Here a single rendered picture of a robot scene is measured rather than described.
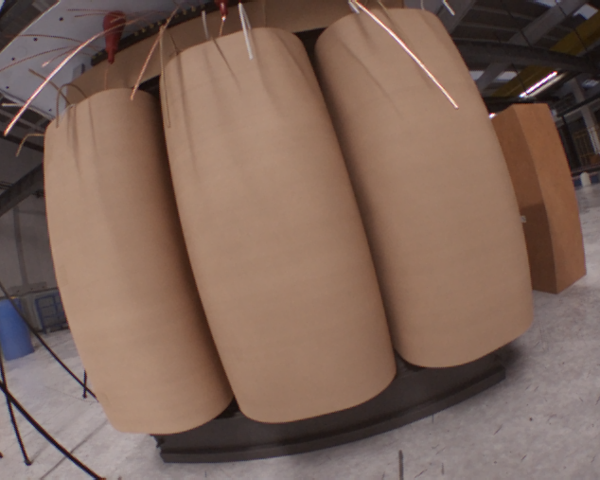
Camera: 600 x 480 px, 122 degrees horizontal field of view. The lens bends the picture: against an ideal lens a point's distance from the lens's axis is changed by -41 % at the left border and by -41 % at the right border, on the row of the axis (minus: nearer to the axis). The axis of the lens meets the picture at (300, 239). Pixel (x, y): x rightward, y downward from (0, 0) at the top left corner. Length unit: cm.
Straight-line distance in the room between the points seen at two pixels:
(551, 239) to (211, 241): 139
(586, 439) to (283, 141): 92
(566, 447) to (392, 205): 69
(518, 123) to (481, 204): 89
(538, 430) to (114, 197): 112
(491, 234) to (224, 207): 56
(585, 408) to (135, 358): 108
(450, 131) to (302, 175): 34
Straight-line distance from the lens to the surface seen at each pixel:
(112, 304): 68
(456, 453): 76
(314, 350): 56
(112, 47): 90
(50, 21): 102
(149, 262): 65
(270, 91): 60
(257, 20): 85
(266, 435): 85
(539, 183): 146
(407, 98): 64
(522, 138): 148
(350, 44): 73
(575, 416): 84
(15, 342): 508
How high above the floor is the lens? 57
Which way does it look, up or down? 1 degrees up
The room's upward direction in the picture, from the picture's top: 15 degrees counter-clockwise
